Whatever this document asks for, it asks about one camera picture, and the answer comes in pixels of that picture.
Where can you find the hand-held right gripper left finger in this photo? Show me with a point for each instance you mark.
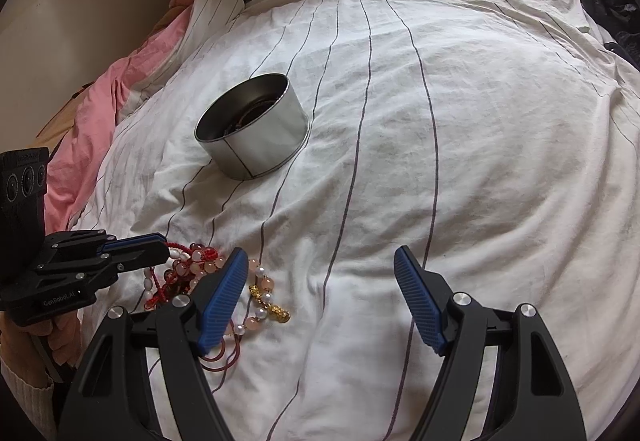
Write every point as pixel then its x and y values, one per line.
pixel 222 301

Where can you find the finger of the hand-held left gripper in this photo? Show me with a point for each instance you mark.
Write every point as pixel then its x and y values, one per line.
pixel 130 263
pixel 135 243

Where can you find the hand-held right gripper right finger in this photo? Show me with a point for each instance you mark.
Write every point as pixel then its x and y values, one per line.
pixel 420 301

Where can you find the round metal tin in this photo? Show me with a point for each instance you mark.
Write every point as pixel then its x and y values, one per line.
pixel 260 146

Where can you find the person's left forearm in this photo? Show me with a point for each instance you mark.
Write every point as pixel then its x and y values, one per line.
pixel 20 401

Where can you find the person's left hand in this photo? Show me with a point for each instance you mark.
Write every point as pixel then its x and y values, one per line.
pixel 62 338

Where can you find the white striped duvet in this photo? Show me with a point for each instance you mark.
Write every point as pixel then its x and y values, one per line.
pixel 400 171

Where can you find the pink blanket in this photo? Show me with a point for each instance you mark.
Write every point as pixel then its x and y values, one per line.
pixel 100 111

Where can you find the dark cloth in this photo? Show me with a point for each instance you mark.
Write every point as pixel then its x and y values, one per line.
pixel 605 1

